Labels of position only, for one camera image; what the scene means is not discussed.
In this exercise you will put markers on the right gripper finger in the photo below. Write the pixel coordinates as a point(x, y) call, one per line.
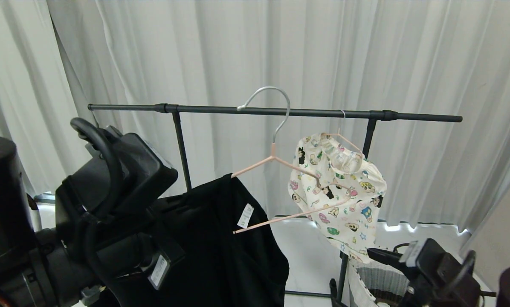
point(387, 256)

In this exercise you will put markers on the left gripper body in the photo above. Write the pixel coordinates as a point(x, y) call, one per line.
point(123, 260)

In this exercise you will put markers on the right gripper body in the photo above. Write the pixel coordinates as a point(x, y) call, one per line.
point(408, 256)

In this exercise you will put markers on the cream printed garment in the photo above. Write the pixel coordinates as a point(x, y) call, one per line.
point(366, 221)

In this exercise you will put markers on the black garment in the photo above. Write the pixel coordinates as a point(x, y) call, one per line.
point(221, 264)

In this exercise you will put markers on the pink clothes hanger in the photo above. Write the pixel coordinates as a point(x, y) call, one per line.
point(350, 143)
point(273, 151)

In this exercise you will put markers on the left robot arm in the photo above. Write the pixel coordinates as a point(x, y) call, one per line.
point(3, 204)

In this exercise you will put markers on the white laundry basket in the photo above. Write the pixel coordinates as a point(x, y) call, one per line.
point(378, 281)

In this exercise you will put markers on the black clothes rack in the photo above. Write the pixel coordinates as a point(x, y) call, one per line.
point(259, 111)

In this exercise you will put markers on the window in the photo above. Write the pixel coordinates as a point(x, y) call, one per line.
point(46, 198)

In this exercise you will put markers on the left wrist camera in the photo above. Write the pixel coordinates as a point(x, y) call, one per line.
point(140, 170)

